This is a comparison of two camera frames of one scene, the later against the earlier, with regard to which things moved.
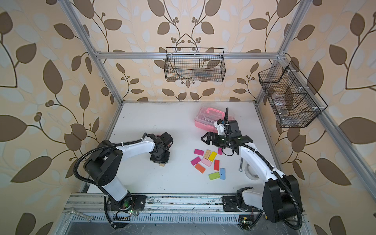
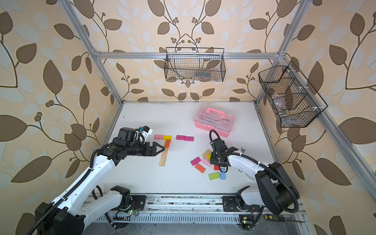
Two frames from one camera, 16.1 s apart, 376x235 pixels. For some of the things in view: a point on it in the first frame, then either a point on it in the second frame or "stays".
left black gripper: [163, 161] -> [152, 153]
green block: [214, 176] stays
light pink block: [206, 162] stays
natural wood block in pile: [207, 154] stays
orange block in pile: [199, 168] stays
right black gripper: [215, 142] -> [212, 158]
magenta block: [199, 152] -> [189, 138]
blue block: [222, 173] stays
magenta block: [195, 160] stays
